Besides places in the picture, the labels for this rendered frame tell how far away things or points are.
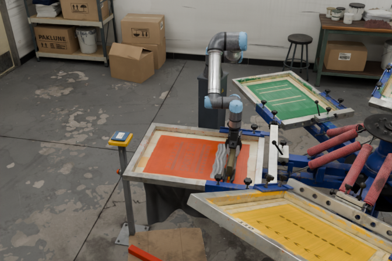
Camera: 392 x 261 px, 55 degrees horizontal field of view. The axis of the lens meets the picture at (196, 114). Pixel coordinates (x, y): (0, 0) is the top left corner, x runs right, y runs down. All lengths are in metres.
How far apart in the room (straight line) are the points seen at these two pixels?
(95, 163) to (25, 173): 0.68
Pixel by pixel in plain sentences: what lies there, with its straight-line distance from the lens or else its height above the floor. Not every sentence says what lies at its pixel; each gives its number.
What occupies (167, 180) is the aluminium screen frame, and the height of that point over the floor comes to 0.99.
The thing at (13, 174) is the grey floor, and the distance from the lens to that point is 4.17.
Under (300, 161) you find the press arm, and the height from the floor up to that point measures 1.04.
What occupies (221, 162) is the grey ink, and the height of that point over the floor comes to 0.96.
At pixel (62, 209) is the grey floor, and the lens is 3.61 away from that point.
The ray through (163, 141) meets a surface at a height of 0.95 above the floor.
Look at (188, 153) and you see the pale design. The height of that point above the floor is 0.95.
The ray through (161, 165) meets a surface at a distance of 2.34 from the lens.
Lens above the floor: 2.40
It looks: 31 degrees down
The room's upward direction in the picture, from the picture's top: straight up
